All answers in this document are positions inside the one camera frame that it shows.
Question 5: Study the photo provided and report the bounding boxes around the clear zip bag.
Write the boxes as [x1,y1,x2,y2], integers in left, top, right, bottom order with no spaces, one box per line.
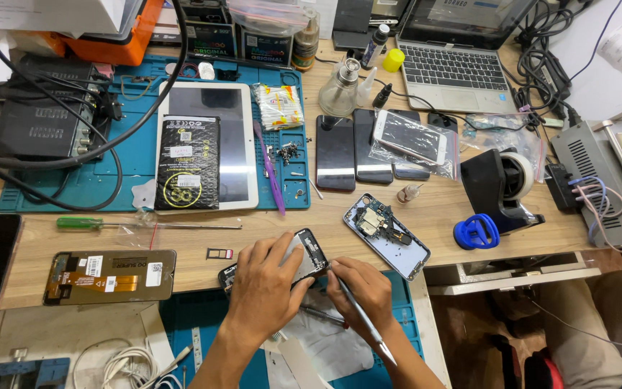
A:
[367,107,461,182]

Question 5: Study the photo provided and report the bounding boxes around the white pull-out shelf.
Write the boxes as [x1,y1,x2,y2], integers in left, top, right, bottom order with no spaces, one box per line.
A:
[424,251,604,296]

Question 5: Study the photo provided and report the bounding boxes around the person's right hand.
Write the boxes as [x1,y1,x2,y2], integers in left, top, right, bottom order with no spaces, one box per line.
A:
[325,256,399,348]

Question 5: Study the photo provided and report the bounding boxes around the silver metal tweezers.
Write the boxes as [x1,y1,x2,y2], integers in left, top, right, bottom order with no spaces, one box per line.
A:
[328,262,398,368]

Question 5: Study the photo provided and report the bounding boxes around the black electronic device box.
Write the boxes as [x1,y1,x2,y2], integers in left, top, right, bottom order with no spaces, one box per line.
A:
[0,56,113,161]

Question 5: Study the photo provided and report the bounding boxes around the black bottle with white cap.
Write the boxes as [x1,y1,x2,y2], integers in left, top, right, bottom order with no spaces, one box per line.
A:
[360,23,392,70]

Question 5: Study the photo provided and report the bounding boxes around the black phone stand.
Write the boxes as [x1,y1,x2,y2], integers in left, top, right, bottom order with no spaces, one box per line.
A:
[332,0,378,53]

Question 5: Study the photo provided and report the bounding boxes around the small white glue bottle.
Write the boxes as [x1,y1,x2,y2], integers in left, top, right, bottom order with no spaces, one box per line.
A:
[356,67,380,107]

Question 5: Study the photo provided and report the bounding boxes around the pile of small screws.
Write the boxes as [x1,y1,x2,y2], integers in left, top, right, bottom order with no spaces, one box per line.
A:
[275,141,301,164]

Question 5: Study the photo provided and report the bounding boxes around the silver laptop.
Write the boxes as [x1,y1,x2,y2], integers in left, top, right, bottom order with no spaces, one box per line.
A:
[397,0,540,115]

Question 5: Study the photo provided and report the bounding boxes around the blue metal fixture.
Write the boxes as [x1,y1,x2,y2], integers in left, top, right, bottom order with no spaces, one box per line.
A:
[0,348,72,389]

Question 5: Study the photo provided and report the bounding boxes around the packet of cotton swabs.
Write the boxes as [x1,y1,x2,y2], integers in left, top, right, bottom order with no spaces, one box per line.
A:
[250,82,306,133]

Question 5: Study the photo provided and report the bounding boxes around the yellow cap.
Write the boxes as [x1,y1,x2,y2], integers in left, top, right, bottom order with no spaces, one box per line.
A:
[382,48,406,73]

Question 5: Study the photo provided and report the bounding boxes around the replacement screen with orange flex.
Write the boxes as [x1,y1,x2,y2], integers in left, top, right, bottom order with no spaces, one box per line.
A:
[42,249,177,307]

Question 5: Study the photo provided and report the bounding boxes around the white coiled cables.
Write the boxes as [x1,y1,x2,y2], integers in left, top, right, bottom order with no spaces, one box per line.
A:
[72,337,194,389]

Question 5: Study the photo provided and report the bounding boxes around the black battery packet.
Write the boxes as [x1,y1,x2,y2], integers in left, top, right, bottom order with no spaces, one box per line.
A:
[154,115,221,212]

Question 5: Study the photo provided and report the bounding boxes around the thick black cable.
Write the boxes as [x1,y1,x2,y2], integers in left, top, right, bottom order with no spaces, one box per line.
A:
[0,0,189,213]

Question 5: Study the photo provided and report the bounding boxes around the white paper sheet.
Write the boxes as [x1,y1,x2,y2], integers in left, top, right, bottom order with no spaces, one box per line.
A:
[264,289,375,389]

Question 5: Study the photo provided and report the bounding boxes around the purple plastic brush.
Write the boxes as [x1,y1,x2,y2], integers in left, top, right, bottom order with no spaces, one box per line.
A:
[251,119,286,216]

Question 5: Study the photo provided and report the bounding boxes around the black tape dispenser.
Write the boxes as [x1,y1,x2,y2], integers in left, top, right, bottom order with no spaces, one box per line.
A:
[459,146,547,234]

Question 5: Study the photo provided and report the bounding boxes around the small black phone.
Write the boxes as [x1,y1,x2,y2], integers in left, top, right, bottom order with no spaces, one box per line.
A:
[428,112,459,134]

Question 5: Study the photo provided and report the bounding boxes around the black phone with red edge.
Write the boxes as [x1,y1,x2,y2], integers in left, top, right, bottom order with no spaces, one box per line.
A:
[315,114,356,193]

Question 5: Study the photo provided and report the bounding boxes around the orange tool case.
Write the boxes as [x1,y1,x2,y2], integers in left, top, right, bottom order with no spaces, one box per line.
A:
[62,0,164,67]

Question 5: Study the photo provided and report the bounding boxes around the blue suction cup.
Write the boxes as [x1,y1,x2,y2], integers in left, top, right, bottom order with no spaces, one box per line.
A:
[453,213,501,251]

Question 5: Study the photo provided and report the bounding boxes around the large blue repair mat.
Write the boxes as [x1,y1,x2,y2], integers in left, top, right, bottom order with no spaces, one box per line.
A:
[0,53,311,213]

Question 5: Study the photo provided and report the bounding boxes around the person's left hand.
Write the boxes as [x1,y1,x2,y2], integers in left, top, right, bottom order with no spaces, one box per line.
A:
[224,231,317,348]

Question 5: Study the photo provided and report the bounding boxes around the grey screen separator machine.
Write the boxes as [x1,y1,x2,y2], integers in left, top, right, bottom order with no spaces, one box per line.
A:
[550,119,622,249]

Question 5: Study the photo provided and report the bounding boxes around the white phone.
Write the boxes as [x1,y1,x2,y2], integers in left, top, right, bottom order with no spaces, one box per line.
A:
[373,109,448,166]

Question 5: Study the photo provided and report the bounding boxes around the small clear bag red stripe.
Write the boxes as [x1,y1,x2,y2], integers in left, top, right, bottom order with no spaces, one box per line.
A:
[116,210,159,250]

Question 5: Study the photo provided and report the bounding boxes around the green handled screwdriver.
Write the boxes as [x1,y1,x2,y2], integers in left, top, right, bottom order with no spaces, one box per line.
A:
[55,215,243,231]

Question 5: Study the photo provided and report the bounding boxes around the black printed box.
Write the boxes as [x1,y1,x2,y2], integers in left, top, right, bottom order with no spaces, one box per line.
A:
[240,29,295,69]
[184,21,236,61]

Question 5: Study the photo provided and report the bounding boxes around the small glass bottle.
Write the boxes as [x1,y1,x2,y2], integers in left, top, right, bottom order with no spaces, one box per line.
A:
[396,183,424,205]

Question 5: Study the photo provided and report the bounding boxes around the clear bag with parts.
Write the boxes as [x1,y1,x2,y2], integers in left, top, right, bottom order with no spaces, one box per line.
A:
[461,112,547,182]

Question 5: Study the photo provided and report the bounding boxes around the phone housing with circuit board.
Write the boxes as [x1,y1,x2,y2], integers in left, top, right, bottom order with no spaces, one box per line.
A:
[342,193,432,283]

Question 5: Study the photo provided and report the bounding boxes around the white tablet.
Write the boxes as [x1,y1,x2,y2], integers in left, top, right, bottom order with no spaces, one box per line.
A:
[154,81,260,215]

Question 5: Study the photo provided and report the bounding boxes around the small blue work mat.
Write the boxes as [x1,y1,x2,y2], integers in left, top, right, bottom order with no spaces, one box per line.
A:
[159,269,425,389]

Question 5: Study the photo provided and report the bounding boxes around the glass alcohol dispenser bottle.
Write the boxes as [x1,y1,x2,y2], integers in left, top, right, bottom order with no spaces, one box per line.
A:
[319,57,362,117]

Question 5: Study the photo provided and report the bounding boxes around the black plug adapter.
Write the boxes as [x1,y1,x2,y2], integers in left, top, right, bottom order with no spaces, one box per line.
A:
[94,91,126,123]

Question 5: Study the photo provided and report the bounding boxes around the bundle of black cables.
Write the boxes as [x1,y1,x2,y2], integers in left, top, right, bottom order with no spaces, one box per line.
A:
[512,0,595,130]

